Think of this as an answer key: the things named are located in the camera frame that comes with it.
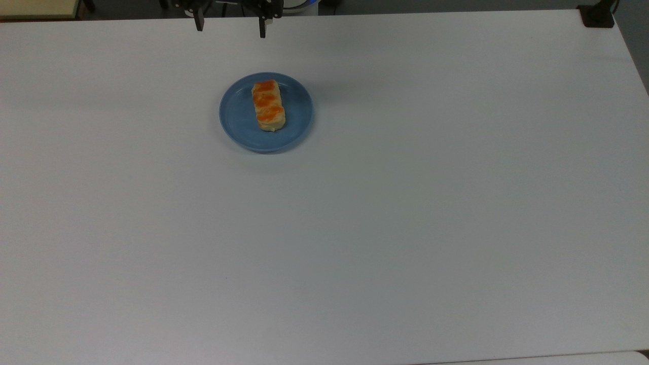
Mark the orange glazed bread loaf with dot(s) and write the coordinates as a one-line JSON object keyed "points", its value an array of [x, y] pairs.
{"points": [[268, 105]]}

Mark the black table clamp mount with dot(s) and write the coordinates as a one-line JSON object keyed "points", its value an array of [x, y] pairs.
{"points": [[597, 15]]}

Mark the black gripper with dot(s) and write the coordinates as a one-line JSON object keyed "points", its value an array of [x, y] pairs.
{"points": [[230, 2]]}

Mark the blue round plate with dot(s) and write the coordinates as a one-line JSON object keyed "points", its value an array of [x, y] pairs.
{"points": [[238, 116]]}

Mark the beige side table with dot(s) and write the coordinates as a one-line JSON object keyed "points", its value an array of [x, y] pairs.
{"points": [[38, 8]]}

